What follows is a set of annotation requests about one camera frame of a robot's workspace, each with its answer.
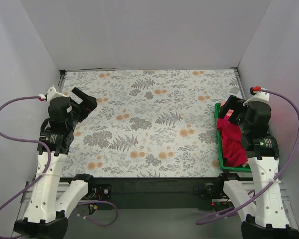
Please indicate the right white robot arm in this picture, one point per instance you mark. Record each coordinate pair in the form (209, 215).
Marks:
(263, 216)

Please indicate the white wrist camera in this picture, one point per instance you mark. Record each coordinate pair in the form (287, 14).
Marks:
(257, 95)
(51, 94)

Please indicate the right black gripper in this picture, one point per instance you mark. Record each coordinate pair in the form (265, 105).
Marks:
(232, 107)

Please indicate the green plastic bin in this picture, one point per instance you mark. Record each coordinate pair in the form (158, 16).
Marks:
(220, 151)

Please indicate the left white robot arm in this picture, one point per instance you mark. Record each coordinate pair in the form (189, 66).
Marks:
(47, 215)

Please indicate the floral patterned table mat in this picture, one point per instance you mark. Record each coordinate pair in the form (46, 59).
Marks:
(149, 123)

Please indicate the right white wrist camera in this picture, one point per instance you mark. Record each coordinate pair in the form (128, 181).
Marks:
(257, 95)

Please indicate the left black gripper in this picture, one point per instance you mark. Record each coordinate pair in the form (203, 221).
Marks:
(84, 102)

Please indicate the magenta red t-shirt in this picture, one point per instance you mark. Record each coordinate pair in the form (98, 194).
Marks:
(233, 144)

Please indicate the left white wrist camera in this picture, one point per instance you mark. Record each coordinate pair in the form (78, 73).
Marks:
(51, 94)

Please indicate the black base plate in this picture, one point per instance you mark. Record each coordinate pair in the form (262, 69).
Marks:
(159, 193)

